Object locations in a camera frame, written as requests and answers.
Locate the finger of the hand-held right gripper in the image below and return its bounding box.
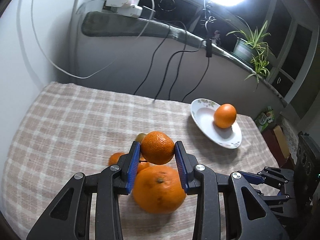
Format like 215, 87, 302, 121
260, 187, 298, 218
237, 166, 297, 189

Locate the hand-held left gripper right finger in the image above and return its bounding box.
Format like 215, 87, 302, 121
174, 141, 290, 240

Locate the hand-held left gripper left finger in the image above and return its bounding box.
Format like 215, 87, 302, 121
26, 141, 142, 240

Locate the small mandarin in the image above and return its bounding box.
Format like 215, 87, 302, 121
109, 152, 125, 167

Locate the bumpy mandarin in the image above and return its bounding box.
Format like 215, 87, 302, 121
141, 131, 175, 165

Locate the large navel orange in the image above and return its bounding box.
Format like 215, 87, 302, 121
132, 166, 187, 214

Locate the white floral plate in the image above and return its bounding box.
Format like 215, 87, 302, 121
190, 98, 243, 150

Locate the brown cardboard box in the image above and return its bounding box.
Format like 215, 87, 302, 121
262, 125, 294, 168

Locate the green printed box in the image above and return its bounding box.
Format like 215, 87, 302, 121
255, 106, 275, 133

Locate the smooth round orange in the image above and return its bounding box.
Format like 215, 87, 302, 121
213, 103, 237, 129

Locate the checked beige tablecloth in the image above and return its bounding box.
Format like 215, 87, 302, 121
1, 81, 285, 240

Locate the potted spider plant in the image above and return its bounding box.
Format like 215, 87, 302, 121
226, 20, 274, 92

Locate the small pink flower plant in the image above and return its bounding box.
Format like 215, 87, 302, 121
212, 30, 222, 47

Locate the black power adapter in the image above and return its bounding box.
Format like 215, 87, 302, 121
142, 6, 156, 20

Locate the white power adapter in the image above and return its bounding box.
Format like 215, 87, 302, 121
117, 4, 143, 18

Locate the black cable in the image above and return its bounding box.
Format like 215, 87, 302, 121
134, 10, 173, 96
154, 49, 200, 103
184, 56, 210, 101
168, 21, 189, 101

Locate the white cable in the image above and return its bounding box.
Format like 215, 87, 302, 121
31, 0, 157, 79

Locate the ring light stand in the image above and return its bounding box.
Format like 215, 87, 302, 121
203, 0, 216, 40

